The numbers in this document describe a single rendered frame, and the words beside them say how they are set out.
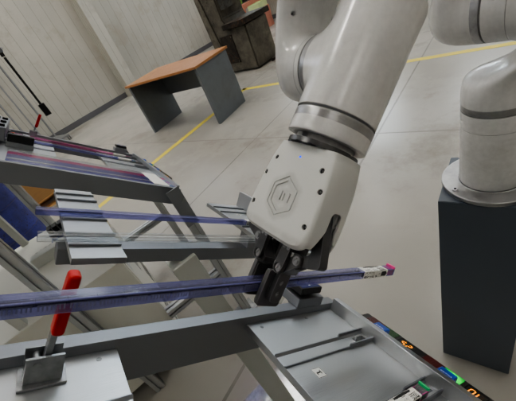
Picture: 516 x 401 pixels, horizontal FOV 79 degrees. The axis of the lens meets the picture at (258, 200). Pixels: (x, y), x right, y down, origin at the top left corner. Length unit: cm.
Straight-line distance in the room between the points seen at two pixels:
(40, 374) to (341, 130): 35
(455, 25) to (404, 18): 35
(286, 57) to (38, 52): 823
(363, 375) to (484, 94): 52
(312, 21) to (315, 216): 23
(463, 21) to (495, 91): 13
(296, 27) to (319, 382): 42
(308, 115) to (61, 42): 854
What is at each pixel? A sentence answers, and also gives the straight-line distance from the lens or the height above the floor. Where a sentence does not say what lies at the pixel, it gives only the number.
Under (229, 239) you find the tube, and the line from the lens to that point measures 62.
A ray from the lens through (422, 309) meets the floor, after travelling 146.
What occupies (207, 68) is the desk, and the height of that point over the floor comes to 62.
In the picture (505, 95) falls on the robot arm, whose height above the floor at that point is 93.
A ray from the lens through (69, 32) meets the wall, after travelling 892.
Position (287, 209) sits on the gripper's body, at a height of 105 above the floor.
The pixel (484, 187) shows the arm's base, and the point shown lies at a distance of 82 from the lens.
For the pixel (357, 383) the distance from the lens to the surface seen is 48.
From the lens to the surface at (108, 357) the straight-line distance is 41.
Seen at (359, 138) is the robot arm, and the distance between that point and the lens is 31.
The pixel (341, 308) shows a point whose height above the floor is 73.
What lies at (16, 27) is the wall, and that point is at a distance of 855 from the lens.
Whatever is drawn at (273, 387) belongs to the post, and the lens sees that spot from 118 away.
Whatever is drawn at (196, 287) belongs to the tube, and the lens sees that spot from 29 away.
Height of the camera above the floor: 123
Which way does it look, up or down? 33 degrees down
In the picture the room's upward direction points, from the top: 24 degrees counter-clockwise
